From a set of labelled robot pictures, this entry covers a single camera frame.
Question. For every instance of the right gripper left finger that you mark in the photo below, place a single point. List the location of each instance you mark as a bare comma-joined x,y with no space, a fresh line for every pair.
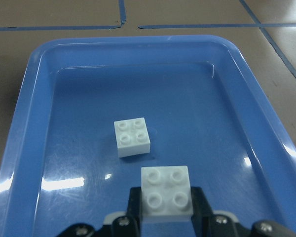
127,225

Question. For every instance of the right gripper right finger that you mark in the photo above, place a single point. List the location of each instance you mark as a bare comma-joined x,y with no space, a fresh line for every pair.
207,223

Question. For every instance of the white building block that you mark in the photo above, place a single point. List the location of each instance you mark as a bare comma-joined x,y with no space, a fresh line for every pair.
132,137
166,194

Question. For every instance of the blue plastic tray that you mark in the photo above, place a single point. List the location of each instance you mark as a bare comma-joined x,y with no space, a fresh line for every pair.
92,113

